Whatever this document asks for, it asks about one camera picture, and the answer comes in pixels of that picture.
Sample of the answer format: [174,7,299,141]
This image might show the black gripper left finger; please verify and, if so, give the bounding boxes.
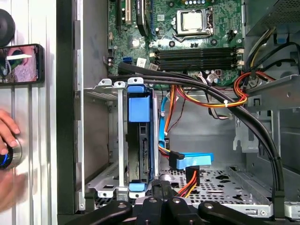
[69,180,163,225]

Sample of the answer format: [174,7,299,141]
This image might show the thick black cable bundle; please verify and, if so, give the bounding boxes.
[107,62,285,211]

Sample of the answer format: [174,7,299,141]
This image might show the hard disk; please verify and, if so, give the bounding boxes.
[126,77,158,199]

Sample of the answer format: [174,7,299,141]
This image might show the silver CPU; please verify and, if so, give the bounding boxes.
[181,11,203,31]

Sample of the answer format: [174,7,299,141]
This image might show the black RAM slots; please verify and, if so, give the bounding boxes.
[150,46,244,71]

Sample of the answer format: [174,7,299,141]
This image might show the person's hand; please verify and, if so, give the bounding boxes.
[0,109,31,213]

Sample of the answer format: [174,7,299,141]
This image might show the red yellow disk power wire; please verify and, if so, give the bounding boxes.
[177,166,200,199]

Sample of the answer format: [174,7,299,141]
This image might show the orange power wire bundle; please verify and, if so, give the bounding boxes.
[164,70,277,111]

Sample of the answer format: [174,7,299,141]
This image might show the black graphics card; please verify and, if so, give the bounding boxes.
[135,0,150,37]

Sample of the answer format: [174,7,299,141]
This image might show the round tool with blue ring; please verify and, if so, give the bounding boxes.
[0,137,23,171]

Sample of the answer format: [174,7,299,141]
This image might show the black smartphone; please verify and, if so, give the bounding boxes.
[0,43,45,83]

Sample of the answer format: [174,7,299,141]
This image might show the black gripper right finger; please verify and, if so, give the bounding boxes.
[162,181,277,225]

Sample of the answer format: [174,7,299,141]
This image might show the blue SATA wire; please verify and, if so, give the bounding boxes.
[158,95,215,171]

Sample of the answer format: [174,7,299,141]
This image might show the metal disk bay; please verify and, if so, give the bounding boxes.
[83,78,276,218]

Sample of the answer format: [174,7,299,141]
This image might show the black open PC case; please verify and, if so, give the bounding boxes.
[56,0,300,225]

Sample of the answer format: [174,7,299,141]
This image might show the green motherboard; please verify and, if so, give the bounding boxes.
[107,0,246,87]

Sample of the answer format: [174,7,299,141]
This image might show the white expansion slot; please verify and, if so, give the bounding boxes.
[125,0,132,27]

